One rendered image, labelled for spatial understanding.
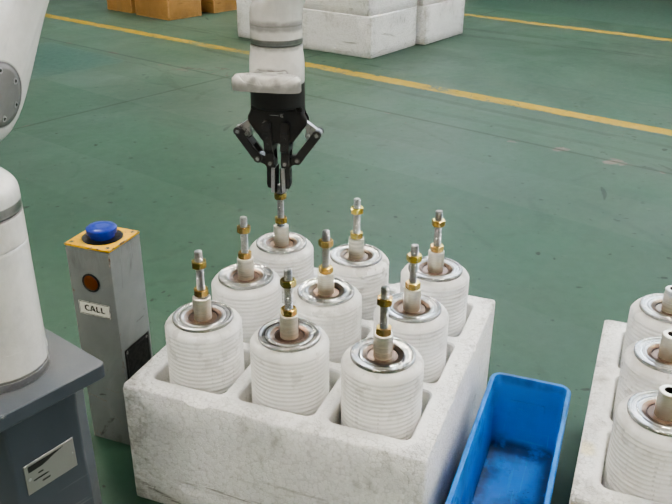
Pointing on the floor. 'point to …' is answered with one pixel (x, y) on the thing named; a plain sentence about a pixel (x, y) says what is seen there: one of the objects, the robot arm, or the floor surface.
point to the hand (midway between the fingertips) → (279, 178)
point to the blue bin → (513, 443)
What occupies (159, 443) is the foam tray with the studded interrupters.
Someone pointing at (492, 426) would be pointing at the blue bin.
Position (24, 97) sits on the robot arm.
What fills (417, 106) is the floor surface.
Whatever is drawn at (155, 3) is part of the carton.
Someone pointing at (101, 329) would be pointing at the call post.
